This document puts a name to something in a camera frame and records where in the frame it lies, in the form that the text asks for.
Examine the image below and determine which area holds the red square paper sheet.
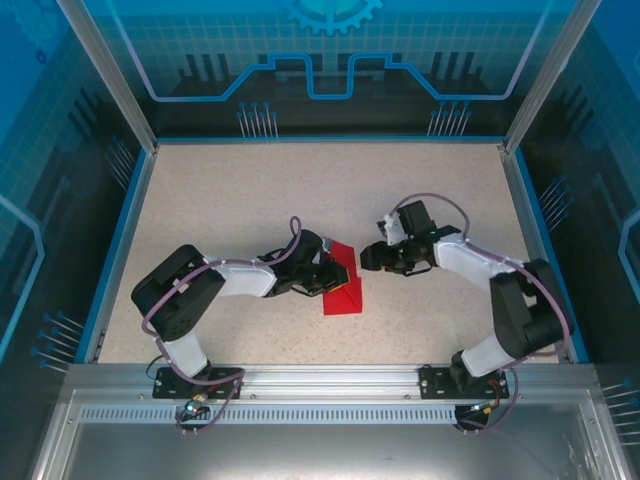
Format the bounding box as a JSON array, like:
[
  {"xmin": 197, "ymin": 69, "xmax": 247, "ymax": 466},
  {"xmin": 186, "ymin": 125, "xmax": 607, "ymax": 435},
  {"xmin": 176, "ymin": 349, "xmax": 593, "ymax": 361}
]
[{"xmin": 322, "ymin": 239, "xmax": 365, "ymax": 317}]

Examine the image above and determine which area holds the sheet metal tray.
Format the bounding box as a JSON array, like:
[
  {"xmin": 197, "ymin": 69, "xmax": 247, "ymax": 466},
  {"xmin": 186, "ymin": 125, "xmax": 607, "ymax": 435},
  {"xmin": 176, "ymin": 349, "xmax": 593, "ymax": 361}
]
[{"xmin": 27, "ymin": 389, "xmax": 634, "ymax": 480}]

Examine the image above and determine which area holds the blue back border strip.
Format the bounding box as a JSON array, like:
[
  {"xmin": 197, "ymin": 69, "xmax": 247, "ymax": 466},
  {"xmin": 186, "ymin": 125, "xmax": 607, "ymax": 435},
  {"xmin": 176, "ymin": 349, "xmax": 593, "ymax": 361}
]
[{"xmin": 154, "ymin": 133, "xmax": 506, "ymax": 146}]

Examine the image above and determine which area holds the blue side border strip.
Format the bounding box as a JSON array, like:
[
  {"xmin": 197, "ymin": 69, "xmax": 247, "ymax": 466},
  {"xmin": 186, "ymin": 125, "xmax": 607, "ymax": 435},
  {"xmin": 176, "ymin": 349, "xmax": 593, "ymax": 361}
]
[
  {"xmin": 509, "ymin": 147, "xmax": 592, "ymax": 365},
  {"xmin": 73, "ymin": 147, "xmax": 160, "ymax": 365}
]

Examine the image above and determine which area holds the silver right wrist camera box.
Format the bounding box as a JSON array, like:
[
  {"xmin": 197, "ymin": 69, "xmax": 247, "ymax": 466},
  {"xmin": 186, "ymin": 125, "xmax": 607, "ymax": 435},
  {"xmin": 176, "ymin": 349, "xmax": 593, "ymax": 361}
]
[{"xmin": 377, "ymin": 213, "xmax": 404, "ymax": 247}]

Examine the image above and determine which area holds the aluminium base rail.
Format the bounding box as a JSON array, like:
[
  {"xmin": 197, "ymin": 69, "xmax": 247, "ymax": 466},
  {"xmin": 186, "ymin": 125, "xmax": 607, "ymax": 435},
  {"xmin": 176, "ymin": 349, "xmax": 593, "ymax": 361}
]
[{"xmin": 67, "ymin": 363, "xmax": 599, "ymax": 401}]

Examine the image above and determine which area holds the slotted grey cable duct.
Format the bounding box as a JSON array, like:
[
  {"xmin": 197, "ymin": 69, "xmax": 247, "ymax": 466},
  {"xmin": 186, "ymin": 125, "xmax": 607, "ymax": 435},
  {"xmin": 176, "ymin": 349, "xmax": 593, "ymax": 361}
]
[{"xmin": 78, "ymin": 405, "xmax": 474, "ymax": 425}]

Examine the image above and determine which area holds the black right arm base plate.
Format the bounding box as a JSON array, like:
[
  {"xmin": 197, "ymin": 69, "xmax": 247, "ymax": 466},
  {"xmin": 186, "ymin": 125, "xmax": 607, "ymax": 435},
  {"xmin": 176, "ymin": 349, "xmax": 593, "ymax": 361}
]
[{"xmin": 418, "ymin": 364, "xmax": 512, "ymax": 401}]

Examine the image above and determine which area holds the cable connector with green light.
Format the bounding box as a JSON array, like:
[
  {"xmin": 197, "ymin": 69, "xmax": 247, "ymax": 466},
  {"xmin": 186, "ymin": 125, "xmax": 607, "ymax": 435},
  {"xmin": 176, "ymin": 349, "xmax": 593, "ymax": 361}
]
[
  {"xmin": 182, "ymin": 392, "xmax": 210, "ymax": 417},
  {"xmin": 468, "ymin": 397, "xmax": 502, "ymax": 417}
]

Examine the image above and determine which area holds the aluminium frame post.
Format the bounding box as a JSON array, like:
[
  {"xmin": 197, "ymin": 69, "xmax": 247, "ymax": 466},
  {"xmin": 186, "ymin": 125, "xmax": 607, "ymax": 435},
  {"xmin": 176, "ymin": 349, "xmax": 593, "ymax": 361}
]
[
  {"xmin": 53, "ymin": 0, "xmax": 161, "ymax": 154},
  {"xmin": 502, "ymin": 0, "xmax": 604, "ymax": 155}
]

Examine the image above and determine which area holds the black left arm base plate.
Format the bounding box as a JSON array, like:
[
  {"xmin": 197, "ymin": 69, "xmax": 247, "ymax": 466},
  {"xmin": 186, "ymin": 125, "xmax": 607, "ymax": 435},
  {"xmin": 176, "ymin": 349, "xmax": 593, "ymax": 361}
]
[{"xmin": 152, "ymin": 366, "xmax": 245, "ymax": 401}]

